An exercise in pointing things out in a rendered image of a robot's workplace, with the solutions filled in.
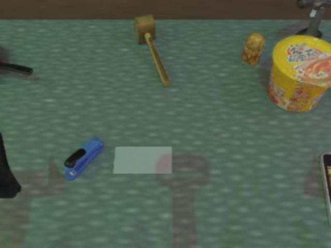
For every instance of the blue stapler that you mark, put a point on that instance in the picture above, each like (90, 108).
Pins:
(85, 157)

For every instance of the pale green rectangular card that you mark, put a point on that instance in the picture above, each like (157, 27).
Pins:
(137, 160)

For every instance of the wooden mallet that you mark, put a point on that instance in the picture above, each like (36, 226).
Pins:
(145, 27)

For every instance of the yellow-brown small figurine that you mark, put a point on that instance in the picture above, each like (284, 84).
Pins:
(253, 49)

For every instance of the yellow instant noodle cup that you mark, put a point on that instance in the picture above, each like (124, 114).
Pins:
(297, 77)

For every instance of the white-edged smartphone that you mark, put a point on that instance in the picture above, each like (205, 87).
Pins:
(327, 180)

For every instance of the gray metal stand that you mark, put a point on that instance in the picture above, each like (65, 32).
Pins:
(314, 20)

